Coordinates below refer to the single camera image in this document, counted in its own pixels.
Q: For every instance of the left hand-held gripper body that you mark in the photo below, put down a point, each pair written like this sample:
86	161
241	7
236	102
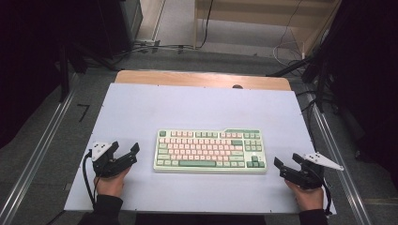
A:
103	165

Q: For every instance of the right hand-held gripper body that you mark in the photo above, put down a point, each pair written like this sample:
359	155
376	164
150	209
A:
308	178

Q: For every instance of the green and pink keyboard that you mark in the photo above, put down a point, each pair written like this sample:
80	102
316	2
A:
203	150

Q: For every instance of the person's right hand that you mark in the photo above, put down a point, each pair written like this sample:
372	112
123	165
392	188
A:
308	198

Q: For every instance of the person's left hand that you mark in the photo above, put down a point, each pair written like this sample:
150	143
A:
111	187

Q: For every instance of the white board sheet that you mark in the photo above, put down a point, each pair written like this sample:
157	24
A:
194	106

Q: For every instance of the dark round table grommet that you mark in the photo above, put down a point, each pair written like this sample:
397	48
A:
237	86

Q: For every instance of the wooden table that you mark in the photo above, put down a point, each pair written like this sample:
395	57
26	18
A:
187	78

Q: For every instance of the black curtain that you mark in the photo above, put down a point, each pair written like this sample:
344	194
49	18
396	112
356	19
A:
31	62
369	78

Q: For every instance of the grey cabinet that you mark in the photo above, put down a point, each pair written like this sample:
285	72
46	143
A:
133	18

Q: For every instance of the aluminium floor rail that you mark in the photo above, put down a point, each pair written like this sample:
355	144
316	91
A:
344	184
34	159

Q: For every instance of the wooden shelf frame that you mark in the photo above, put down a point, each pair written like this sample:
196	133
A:
266	7

